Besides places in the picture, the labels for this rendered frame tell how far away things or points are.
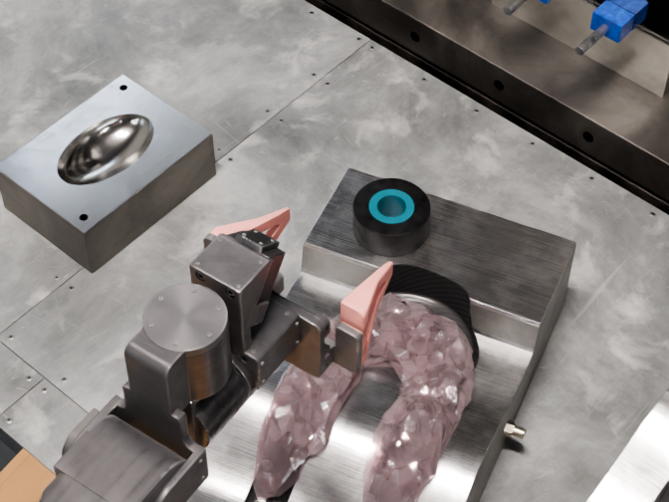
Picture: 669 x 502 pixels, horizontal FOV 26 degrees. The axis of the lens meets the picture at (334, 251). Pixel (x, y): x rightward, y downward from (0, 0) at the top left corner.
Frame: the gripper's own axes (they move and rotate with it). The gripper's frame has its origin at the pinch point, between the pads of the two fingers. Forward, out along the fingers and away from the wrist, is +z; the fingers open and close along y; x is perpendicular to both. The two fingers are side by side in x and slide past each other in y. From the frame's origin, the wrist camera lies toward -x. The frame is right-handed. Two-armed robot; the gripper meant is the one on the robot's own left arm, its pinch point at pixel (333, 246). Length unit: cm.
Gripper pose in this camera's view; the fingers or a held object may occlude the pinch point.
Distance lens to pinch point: 112.8
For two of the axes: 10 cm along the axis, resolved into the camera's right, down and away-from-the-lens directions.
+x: -0.1, 6.4, 7.7
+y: -8.2, -4.4, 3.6
